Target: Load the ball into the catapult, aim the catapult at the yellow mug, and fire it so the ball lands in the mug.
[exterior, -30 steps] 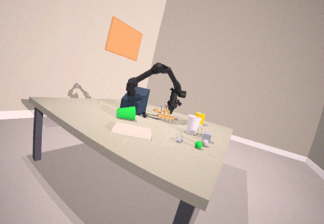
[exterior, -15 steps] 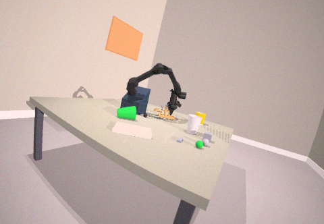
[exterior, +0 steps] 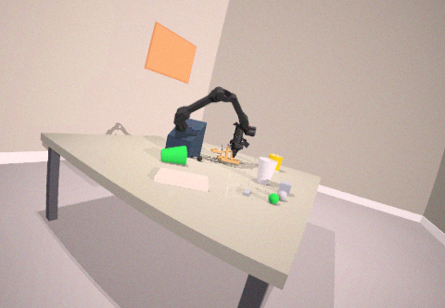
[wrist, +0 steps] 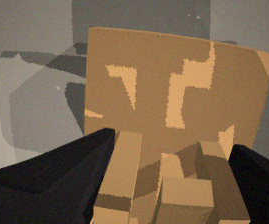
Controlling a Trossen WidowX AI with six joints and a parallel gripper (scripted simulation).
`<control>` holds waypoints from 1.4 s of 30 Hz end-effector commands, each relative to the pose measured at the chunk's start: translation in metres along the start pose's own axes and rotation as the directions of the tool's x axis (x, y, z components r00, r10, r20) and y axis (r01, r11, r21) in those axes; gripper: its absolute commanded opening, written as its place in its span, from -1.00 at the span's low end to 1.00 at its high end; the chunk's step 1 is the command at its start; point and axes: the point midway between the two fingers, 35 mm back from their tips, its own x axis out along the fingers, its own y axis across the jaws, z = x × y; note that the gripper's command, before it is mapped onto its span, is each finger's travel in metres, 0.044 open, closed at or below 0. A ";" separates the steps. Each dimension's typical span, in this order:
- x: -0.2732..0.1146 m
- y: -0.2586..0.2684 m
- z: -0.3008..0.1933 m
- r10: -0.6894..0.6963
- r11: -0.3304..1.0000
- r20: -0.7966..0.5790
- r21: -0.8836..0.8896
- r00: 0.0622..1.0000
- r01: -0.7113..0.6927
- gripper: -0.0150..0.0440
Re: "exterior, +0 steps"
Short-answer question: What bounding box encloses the green cup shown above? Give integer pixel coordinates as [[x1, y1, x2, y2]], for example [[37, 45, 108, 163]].
[[160, 146, 186, 165]]

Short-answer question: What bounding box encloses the green ball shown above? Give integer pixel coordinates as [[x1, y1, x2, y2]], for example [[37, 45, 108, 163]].
[[268, 193, 279, 204]]

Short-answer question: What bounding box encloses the cream flat rectangular slab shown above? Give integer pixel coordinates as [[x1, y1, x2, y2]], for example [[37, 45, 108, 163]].
[[154, 167, 209, 192]]

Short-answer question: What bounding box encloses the white ball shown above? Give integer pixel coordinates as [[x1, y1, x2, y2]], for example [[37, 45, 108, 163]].
[[277, 190, 286, 201]]

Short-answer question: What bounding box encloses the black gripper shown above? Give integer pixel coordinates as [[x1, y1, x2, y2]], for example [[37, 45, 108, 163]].
[[230, 133, 243, 158]]

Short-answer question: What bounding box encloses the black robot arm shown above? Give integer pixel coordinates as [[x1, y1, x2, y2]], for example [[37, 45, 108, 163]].
[[173, 86, 257, 136]]

